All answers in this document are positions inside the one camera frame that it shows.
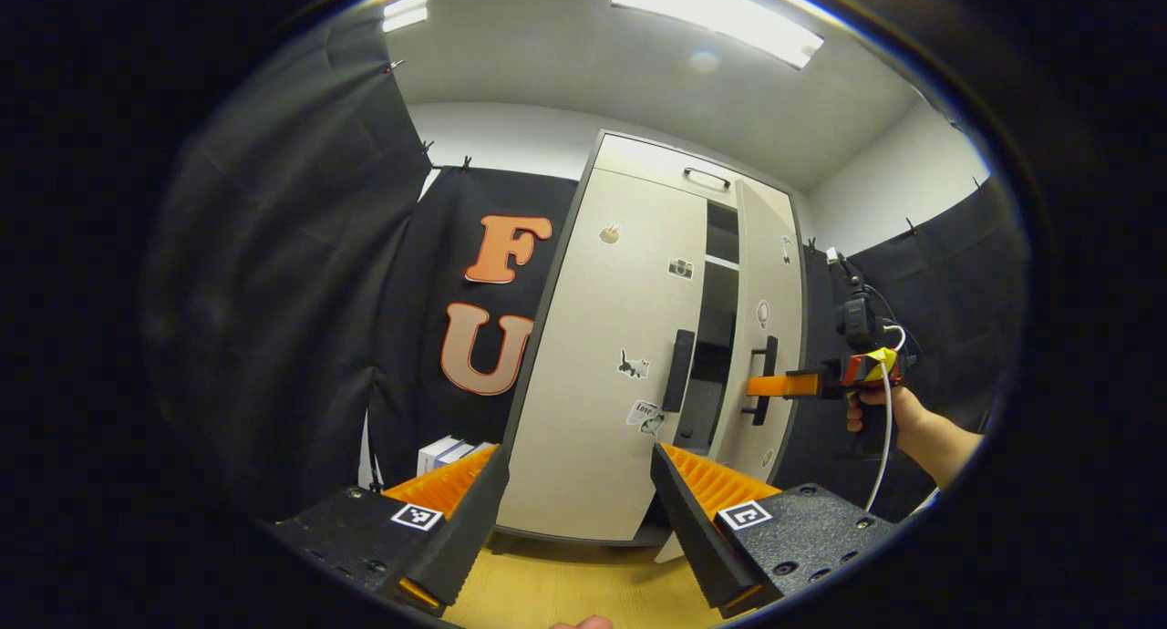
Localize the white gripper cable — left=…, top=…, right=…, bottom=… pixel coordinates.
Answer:
left=862, top=324, right=908, bottom=511

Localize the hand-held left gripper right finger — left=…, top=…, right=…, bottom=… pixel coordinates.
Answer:
left=649, top=442, right=899, bottom=621

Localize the white and blue box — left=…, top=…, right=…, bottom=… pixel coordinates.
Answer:
left=439, top=441, right=498, bottom=471
left=417, top=436, right=466, bottom=477

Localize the large ceiling light panel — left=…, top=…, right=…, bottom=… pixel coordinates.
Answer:
left=609, top=0, right=826, bottom=69

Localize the small ceiling light panel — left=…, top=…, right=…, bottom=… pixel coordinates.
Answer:
left=381, top=0, right=431, bottom=34

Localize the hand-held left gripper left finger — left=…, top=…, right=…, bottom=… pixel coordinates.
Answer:
left=269, top=442, right=511, bottom=618

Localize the cabinet door with camera sticker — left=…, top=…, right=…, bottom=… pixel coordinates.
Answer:
left=500, top=169, right=709, bottom=543

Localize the cabinet door with bulb sticker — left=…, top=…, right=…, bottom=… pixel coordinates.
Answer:
left=709, top=178, right=806, bottom=484

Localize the white cabinet drawer front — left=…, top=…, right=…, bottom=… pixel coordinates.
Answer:
left=593, top=135, right=792, bottom=201

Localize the white double-door shoe cabinet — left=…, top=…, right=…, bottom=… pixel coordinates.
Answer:
left=497, top=129, right=811, bottom=548

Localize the black backdrop cloth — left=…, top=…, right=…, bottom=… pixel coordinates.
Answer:
left=141, top=9, right=1031, bottom=525

